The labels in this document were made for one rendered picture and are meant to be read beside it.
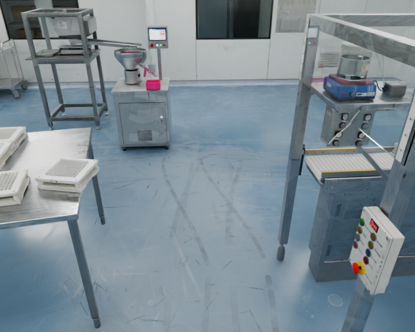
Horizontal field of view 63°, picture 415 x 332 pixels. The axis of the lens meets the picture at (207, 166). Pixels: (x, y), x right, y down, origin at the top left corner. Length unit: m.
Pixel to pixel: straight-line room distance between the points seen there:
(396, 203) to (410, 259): 1.53
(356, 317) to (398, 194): 0.62
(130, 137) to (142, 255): 1.82
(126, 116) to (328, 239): 2.67
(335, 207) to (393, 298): 0.82
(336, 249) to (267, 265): 0.54
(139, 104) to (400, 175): 3.21
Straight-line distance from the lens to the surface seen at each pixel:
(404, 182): 1.28
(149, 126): 4.11
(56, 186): 1.99
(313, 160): 2.18
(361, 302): 1.62
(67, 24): 4.83
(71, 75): 7.15
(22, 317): 2.64
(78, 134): 2.64
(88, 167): 2.01
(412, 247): 2.75
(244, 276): 2.59
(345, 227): 2.37
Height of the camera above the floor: 1.90
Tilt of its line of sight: 29 degrees down
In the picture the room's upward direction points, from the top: straight up
